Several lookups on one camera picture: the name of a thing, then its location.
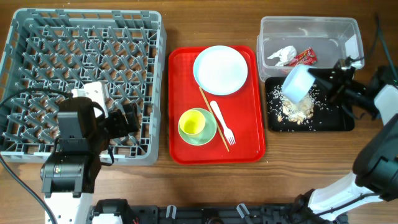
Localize red snack wrapper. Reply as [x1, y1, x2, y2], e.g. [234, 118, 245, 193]
[287, 47, 318, 67]

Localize small light blue bowl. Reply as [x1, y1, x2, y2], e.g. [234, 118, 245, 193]
[282, 64, 315, 104]

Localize food scraps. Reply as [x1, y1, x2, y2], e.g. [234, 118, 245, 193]
[266, 84, 327, 131]

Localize white napkin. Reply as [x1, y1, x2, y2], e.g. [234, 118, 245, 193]
[267, 45, 297, 67]

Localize yellow plastic cup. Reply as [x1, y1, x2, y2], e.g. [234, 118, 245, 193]
[178, 109, 205, 136]

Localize green bowl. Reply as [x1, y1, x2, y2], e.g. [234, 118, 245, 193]
[178, 108, 217, 146]

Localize wooden chopstick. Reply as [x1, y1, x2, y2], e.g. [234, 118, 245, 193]
[198, 86, 231, 153]

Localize large light blue plate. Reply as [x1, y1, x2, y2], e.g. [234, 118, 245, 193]
[193, 45, 248, 96]

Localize white plastic fork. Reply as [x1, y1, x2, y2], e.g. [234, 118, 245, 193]
[210, 101, 236, 145]

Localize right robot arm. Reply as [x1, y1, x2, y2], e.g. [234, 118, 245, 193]
[282, 65, 397, 223]

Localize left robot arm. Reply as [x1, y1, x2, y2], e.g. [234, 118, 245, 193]
[40, 96, 139, 223]

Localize grey plastic dishwasher rack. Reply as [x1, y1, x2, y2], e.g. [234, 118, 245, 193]
[1, 8, 167, 166]

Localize black rectangular tray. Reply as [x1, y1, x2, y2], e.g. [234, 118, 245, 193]
[265, 77, 354, 132]

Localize clear plastic bin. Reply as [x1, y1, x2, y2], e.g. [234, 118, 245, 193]
[256, 16, 364, 82]

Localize red plastic tray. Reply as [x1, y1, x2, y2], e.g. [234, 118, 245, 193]
[168, 45, 266, 166]

